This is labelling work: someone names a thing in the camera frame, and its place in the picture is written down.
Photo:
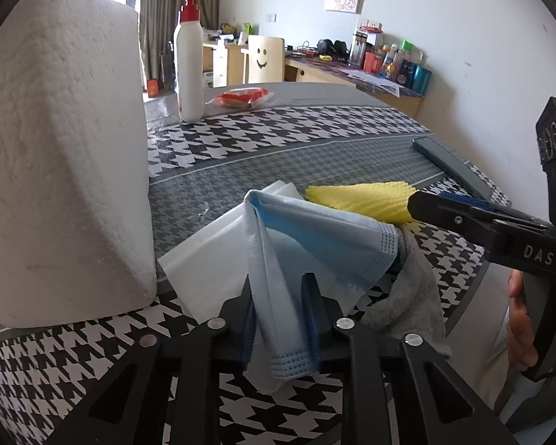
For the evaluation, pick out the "row of toiletry bottles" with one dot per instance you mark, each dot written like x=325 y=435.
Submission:
x=401 y=69

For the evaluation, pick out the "wooden smiley chair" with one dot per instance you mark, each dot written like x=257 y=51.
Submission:
x=262 y=60

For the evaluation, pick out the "yellow foam net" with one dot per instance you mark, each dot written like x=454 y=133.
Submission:
x=361 y=199

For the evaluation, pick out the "green carton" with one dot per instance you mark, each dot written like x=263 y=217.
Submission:
x=247 y=28

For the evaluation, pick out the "orange box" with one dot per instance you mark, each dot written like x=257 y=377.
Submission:
x=153 y=88

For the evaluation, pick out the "black headphones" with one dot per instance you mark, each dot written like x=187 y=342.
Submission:
x=326 y=47

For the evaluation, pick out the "grey cloth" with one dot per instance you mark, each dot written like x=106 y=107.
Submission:
x=412 y=296

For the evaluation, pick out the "blue face mask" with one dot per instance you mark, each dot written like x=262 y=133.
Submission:
x=296 y=241

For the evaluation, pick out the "white foam box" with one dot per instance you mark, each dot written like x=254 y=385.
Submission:
x=60 y=148

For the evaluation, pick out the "black folding cart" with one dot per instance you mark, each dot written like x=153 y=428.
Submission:
x=167 y=69

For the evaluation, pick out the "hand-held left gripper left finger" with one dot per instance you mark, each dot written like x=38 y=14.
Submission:
x=248 y=333

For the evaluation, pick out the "white plastic bag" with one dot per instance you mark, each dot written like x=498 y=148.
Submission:
x=204 y=264

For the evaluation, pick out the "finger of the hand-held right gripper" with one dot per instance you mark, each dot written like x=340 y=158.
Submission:
x=458 y=222
x=470 y=200

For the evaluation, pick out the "black smartphone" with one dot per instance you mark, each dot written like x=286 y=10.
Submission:
x=449 y=160

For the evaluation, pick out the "wooden desk with drawers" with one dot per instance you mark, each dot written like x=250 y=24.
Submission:
x=220 y=60

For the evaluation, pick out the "wooden desk with patterned top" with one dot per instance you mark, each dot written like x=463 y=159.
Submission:
x=315 y=74

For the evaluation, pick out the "brown curtain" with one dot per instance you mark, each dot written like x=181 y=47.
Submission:
x=155 y=32

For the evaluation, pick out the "white red pump bottle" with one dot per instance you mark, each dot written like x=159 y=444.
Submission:
x=188 y=69

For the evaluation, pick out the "person's right hand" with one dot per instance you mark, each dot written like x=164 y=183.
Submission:
x=519 y=329

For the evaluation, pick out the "wall socket with red plug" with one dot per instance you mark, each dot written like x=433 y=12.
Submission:
x=368 y=25

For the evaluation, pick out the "red snack packet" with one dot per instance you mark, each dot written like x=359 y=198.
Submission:
x=241 y=96

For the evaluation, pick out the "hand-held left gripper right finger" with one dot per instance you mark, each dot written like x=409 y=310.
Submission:
x=310 y=324

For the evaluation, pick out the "white papers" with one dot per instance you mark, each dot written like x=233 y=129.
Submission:
x=375 y=81

